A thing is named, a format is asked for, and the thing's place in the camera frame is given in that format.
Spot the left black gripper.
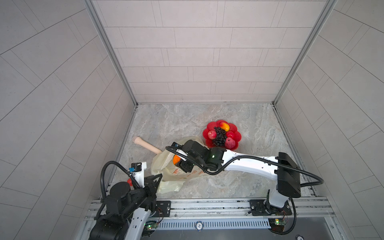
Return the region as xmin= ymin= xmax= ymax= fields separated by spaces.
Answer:
xmin=120 ymin=172 xmax=164 ymax=219

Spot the orange tangerine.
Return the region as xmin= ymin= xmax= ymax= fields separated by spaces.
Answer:
xmin=173 ymin=155 xmax=181 ymax=166

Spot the cream plastic fruit bag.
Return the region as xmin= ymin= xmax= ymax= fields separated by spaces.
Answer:
xmin=150 ymin=150 xmax=207 ymax=194

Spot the pink strawberry fruit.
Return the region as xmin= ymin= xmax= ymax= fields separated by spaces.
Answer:
xmin=207 ymin=130 xmax=217 ymax=140

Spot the black grape bunch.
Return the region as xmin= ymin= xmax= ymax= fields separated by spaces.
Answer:
xmin=213 ymin=127 xmax=227 ymax=148

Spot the pink dragon fruit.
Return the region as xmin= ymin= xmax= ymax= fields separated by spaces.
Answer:
xmin=225 ymin=137 xmax=237 ymax=150

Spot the red apple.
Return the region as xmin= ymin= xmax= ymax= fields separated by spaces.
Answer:
xmin=226 ymin=131 xmax=236 ymax=140

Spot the yellow red mango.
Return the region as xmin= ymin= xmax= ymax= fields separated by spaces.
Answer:
xmin=219 ymin=122 xmax=230 ymax=132

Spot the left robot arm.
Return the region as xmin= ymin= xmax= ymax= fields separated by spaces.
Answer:
xmin=89 ymin=174 xmax=163 ymax=240

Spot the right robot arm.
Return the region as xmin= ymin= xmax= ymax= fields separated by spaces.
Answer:
xmin=166 ymin=140 xmax=302 ymax=209

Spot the small red object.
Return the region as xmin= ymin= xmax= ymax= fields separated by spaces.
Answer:
xmin=127 ymin=179 xmax=133 ymax=187

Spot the left circuit board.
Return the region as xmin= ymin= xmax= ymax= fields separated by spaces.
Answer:
xmin=144 ymin=221 xmax=159 ymax=231

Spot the circuit board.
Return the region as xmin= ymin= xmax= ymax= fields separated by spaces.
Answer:
xmin=144 ymin=221 xmax=159 ymax=231
xmin=268 ymin=219 xmax=287 ymax=233

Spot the red flower-shaped plate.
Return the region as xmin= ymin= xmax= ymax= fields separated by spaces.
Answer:
xmin=203 ymin=120 xmax=242 ymax=151

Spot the beige rolling pin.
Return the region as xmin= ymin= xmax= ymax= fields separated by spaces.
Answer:
xmin=133 ymin=136 xmax=162 ymax=155

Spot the right circuit board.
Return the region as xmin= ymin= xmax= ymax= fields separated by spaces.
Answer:
xmin=268 ymin=219 xmax=287 ymax=233

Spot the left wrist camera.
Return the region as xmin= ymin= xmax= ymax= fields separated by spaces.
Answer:
xmin=129 ymin=163 xmax=143 ymax=173

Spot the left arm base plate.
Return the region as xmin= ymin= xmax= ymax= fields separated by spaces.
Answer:
xmin=151 ymin=201 xmax=171 ymax=218

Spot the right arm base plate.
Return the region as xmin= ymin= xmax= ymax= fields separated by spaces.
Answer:
xmin=248 ymin=200 xmax=292 ymax=216

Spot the aluminium mounting rail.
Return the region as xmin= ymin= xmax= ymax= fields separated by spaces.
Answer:
xmin=85 ymin=196 xmax=335 ymax=222

